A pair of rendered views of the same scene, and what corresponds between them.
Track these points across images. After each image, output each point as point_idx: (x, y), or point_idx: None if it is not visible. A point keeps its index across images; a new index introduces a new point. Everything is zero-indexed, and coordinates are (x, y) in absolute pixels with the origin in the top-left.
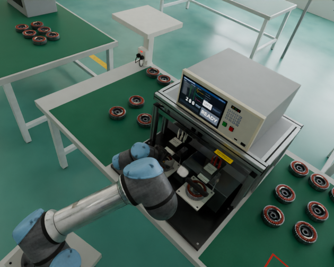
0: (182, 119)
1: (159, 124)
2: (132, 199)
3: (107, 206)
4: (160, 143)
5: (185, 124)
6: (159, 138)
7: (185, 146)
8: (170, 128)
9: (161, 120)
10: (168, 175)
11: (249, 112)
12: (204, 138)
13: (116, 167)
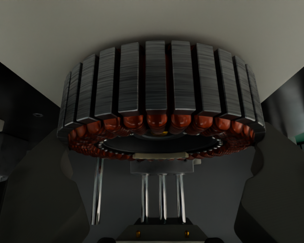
0: (224, 233)
1: None
2: None
3: None
4: (271, 123)
5: (205, 223)
6: (289, 129)
7: (141, 199)
8: (255, 150)
9: (302, 138)
10: (20, 74)
11: None
12: (116, 223)
13: None
